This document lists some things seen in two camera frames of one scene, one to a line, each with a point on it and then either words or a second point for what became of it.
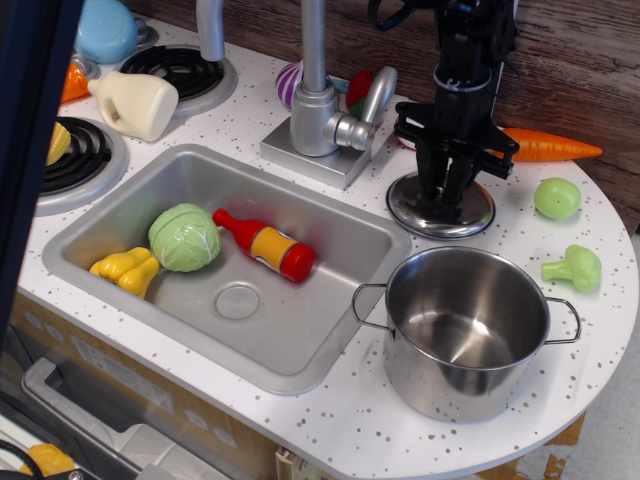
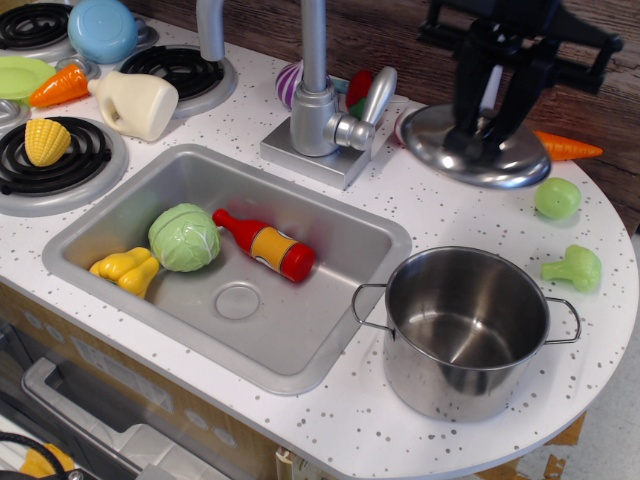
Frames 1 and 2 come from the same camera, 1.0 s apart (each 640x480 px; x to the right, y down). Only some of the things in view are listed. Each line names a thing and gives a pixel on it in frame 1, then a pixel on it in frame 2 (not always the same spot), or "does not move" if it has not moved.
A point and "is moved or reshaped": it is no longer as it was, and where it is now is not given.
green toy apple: (557, 198) does not move
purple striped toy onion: (288, 80) does not move
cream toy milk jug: (134, 105) does not move
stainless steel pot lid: (438, 217) is moved or reshaped
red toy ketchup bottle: (270, 247) does not move
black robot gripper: (459, 117) -> (547, 35)
